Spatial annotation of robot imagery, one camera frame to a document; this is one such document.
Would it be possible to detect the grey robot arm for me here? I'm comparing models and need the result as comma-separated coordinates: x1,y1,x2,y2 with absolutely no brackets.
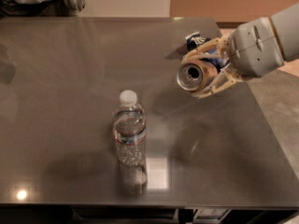
177,4,299,98

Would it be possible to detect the clear plastic water bottle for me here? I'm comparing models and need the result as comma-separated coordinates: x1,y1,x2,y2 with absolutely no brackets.
112,90,147,166

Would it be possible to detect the label plate under table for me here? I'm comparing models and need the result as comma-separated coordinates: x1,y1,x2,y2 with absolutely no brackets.
195,208,228,220

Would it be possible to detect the orange soda can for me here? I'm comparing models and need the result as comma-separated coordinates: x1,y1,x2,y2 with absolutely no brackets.
177,60,218,92

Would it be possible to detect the person in grey sweater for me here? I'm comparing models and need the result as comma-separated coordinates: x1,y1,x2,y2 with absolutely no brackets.
0,0,86,17

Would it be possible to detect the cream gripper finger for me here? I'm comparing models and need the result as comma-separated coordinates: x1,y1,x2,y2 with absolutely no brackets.
181,35,232,63
192,65,248,99

